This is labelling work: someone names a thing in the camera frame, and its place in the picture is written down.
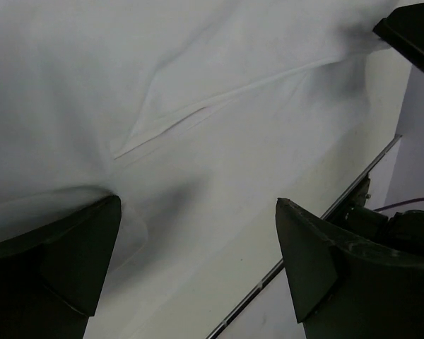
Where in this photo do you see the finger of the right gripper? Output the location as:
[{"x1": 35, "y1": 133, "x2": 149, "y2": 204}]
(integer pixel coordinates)
[{"x1": 373, "y1": 2, "x2": 424, "y2": 73}]

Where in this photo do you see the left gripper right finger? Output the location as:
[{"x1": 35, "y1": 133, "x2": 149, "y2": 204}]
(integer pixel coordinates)
[{"x1": 276, "y1": 198, "x2": 424, "y2": 338}]

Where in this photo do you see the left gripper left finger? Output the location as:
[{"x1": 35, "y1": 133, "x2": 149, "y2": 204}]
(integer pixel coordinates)
[{"x1": 0, "y1": 196, "x2": 122, "y2": 338}]

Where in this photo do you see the white t-shirt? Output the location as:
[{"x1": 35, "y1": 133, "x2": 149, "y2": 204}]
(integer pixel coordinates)
[{"x1": 0, "y1": 1, "x2": 400, "y2": 266}]

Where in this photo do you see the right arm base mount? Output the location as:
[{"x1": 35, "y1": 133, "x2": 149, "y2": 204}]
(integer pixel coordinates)
[{"x1": 335, "y1": 176, "x2": 424, "y2": 257}]

